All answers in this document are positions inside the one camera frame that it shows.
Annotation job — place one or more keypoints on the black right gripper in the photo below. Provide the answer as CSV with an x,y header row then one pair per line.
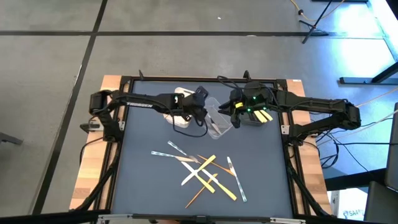
x,y
255,96

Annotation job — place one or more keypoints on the dark grey plastic bin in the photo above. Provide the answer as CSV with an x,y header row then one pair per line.
x,y
248,122

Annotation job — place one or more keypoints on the silver aluminium bar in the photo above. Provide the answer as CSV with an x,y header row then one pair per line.
x,y
124,216

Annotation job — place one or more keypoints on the grey table mat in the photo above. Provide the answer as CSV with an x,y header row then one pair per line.
x,y
140,193

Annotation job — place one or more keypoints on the black desk foot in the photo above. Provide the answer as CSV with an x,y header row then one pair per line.
x,y
348,182
354,80

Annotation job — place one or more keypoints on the black tripod stand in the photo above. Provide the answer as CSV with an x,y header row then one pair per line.
x,y
313,27

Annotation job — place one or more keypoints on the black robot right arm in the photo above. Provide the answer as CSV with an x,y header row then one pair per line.
x,y
311,102

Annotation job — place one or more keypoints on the white metal bracket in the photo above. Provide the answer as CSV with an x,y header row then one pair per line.
x,y
285,129

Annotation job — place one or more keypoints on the black aluminium table frame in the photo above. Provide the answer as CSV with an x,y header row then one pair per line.
x,y
186,79

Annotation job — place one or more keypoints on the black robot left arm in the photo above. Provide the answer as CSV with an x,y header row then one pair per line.
x,y
140,104

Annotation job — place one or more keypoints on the dark grey chair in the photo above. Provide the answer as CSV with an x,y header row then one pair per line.
x,y
381,202

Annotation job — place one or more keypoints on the clear plastic bin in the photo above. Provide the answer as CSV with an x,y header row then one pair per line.
x,y
227,124

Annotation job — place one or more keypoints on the white plastic bin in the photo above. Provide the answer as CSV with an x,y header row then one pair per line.
x,y
178,122

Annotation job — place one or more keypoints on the grey chair foot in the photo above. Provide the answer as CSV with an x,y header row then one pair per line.
x,y
9,138

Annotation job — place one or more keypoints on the white printed box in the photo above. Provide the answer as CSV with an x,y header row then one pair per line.
x,y
351,205

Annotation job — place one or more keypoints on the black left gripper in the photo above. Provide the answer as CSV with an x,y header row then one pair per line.
x,y
196,105

